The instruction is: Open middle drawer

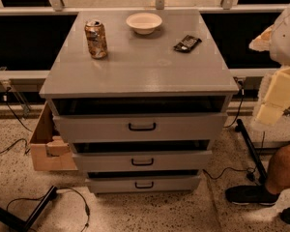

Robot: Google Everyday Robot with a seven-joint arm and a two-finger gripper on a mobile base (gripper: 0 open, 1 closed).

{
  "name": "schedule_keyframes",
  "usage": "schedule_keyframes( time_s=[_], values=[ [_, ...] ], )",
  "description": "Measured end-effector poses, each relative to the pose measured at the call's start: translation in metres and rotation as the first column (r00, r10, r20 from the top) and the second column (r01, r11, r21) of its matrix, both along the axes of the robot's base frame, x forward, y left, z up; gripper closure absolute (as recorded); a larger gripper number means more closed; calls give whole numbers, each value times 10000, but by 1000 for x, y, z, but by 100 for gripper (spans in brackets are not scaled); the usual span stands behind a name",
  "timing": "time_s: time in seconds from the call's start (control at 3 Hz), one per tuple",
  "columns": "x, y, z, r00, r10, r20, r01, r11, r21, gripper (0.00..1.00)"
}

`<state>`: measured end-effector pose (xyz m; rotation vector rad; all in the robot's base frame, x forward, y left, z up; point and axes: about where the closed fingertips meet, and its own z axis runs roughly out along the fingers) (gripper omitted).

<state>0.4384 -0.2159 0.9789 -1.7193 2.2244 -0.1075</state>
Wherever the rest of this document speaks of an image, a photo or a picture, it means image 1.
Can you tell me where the cardboard box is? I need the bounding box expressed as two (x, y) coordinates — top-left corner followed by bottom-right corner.
(29, 103), (76, 171)

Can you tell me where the dented gold soda can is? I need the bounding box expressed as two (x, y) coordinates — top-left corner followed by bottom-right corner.
(84, 19), (107, 59)

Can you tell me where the grey bottom drawer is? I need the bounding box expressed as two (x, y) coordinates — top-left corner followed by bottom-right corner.
(86, 176), (200, 193)

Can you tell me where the black cable near stand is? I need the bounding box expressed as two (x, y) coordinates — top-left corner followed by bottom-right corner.
(5, 187), (91, 232)

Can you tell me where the black stand leg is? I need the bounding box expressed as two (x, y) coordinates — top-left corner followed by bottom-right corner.
(235, 119), (267, 184)
(0, 186), (58, 232)

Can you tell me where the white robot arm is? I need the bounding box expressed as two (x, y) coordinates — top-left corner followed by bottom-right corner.
(248, 4), (290, 131)

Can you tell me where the black shoe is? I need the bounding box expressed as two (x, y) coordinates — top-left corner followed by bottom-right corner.
(225, 186), (279, 206)

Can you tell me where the grey drawer cabinet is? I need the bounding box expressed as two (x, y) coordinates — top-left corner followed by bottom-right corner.
(41, 10), (238, 180)

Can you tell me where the white paper bowl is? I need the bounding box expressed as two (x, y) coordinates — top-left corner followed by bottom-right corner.
(126, 13), (162, 35)

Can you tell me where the grey top drawer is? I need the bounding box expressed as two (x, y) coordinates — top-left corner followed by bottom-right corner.
(53, 113), (227, 143)

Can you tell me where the black cable right floor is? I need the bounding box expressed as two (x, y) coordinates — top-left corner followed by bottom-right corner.
(202, 166), (257, 182)

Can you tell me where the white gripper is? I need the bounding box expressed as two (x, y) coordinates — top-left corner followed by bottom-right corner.
(255, 67), (290, 126)

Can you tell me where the black cable left floor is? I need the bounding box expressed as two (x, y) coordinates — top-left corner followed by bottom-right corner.
(0, 86), (34, 156)

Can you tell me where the grey drawer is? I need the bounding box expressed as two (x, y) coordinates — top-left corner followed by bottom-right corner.
(72, 151), (212, 172)
(53, 113), (227, 143)
(86, 176), (200, 193)

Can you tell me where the black stand leg right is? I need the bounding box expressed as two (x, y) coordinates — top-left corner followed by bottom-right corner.
(235, 119), (267, 184)

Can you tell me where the black snack wrapper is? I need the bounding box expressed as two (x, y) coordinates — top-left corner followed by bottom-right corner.
(174, 35), (202, 53)

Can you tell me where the black cable floor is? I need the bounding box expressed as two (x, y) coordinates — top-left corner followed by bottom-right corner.
(0, 86), (34, 156)
(202, 166), (257, 182)

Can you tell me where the black stand leg left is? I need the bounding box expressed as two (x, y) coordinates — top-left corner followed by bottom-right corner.
(0, 186), (58, 232)

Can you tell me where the person's bare leg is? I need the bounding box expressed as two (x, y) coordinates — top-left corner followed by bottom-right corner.
(265, 145), (290, 194)

